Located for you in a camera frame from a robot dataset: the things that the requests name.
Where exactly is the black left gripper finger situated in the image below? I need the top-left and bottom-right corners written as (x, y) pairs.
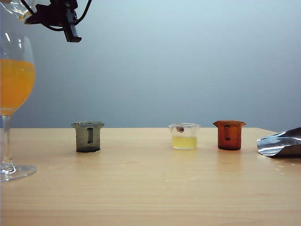
top-left (63, 7), bottom-right (82, 43)
top-left (24, 9), bottom-right (48, 25)

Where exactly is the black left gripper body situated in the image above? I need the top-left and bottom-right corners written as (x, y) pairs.
top-left (35, 0), bottom-right (79, 27)

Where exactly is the clear measuring cup orange residue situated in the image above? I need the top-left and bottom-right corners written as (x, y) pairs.
top-left (0, 0), bottom-right (33, 23)

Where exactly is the clear measuring cup yellow liquid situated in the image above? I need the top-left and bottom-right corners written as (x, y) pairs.
top-left (168, 122), bottom-right (201, 151)

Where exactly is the dark grey measuring cup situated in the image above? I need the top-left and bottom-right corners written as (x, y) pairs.
top-left (71, 121), bottom-right (105, 153)

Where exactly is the amber brown measuring cup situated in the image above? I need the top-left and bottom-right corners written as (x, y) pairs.
top-left (212, 120), bottom-right (246, 151)

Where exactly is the clear stemmed wine glass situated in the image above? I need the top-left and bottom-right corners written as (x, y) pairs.
top-left (0, 32), bottom-right (38, 182)

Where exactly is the silver foil bag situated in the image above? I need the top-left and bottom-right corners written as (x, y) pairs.
top-left (256, 126), bottom-right (301, 159)

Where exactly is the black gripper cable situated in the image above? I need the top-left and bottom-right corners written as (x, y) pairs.
top-left (43, 0), bottom-right (93, 32)

